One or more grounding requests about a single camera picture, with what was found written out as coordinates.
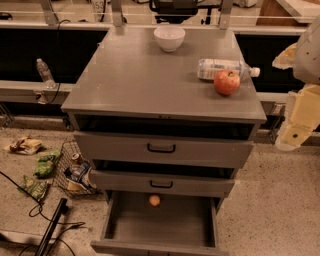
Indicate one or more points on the green chip bag upper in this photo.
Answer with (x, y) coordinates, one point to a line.
(46, 162)

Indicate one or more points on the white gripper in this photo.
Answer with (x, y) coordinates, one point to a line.
(308, 56)

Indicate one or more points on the upright plastic water bottle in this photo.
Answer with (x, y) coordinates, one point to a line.
(45, 74)

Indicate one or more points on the green chip bag lower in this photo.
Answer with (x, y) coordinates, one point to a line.
(36, 189)

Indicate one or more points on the wire mesh basket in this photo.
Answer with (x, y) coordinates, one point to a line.
(60, 181)

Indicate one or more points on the dark snack bag in basket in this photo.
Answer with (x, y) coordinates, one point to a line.
(79, 175)

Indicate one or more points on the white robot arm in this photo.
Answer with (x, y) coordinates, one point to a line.
(306, 66)

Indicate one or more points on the small orange fruit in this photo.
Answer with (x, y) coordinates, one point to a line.
(154, 200)

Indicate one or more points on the white ceramic bowl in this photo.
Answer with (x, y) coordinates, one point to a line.
(169, 38)

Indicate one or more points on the red apple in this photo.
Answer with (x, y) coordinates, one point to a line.
(226, 82)

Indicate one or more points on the grey metal rail ledge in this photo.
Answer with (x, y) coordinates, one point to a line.
(32, 92)

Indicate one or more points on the black bar on floor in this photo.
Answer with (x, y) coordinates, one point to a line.
(61, 208)

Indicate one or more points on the brown snack wrapper on floor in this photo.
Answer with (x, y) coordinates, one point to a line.
(24, 146)

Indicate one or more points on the grey open bottom drawer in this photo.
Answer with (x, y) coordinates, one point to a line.
(178, 226)

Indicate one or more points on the grey metal drawer cabinet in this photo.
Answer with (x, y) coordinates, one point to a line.
(131, 86)

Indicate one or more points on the grey middle drawer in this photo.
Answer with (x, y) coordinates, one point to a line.
(160, 183)

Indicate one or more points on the grey top drawer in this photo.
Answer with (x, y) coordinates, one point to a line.
(163, 149)

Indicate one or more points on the green chip bag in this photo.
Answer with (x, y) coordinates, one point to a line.
(46, 162)
(36, 189)

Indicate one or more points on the soda can in basket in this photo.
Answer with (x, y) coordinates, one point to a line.
(76, 158)

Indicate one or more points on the clear plastic water bottle lying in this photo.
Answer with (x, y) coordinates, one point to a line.
(208, 68)

